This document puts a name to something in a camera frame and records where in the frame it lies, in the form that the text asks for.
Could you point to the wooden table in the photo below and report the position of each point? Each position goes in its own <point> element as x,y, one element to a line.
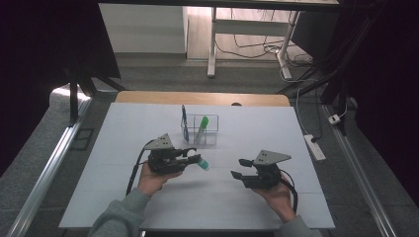
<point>197,98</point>

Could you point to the dark curtain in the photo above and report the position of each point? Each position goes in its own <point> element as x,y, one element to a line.
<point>388,82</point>
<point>33,65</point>

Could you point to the clear plastic organizer box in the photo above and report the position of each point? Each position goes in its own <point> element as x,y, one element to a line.
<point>210,126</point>

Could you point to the white table mat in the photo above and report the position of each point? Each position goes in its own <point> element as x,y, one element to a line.
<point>210,204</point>

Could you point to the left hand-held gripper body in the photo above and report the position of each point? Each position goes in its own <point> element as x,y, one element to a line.
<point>163,161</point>

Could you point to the green and white glue stick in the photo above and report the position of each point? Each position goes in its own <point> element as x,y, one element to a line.
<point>204,164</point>

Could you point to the small white plug adapter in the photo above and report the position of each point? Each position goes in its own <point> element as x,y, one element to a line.
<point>334,119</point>

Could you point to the aluminium floor rail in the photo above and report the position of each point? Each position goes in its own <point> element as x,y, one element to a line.
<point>359,177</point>
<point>46,171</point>

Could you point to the black metal stand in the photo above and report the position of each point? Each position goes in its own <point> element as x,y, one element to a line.
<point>332,89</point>
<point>74,98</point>

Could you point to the person's left hand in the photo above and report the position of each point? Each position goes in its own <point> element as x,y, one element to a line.
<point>151,182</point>

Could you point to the white metal desk frame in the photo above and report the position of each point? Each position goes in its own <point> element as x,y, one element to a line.
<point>250,27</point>

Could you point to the white power strip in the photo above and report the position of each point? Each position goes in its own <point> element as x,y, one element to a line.
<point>315,148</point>

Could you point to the dark table grommet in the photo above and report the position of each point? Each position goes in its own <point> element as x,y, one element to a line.
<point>236,104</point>

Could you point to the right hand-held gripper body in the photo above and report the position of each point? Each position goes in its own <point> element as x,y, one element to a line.
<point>263,176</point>

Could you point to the person's right hand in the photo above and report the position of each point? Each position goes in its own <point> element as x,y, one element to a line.
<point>278,200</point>

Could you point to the black floor plate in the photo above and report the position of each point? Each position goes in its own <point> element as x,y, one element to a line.
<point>82,139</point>

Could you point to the green highlighter marker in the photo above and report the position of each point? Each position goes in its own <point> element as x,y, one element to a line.
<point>201,129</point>

